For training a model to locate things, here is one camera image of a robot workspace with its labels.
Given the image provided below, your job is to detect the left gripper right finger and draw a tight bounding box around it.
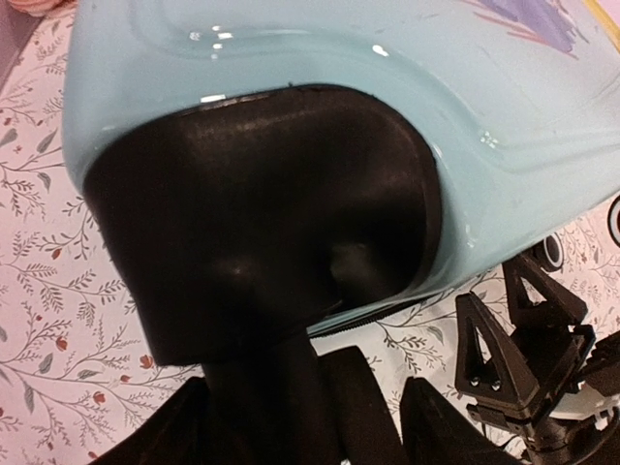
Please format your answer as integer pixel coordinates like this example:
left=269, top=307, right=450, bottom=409
left=401, top=377, right=519, bottom=465

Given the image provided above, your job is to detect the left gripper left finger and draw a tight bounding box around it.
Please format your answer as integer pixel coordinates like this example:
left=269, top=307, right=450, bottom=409
left=99, top=377, right=209, bottom=465

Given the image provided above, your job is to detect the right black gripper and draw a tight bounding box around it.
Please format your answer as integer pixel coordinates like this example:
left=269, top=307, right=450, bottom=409
left=454, top=254, right=619, bottom=464

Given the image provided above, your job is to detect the pink and teal kids suitcase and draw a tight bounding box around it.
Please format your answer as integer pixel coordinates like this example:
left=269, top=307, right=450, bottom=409
left=63, top=1, right=619, bottom=464

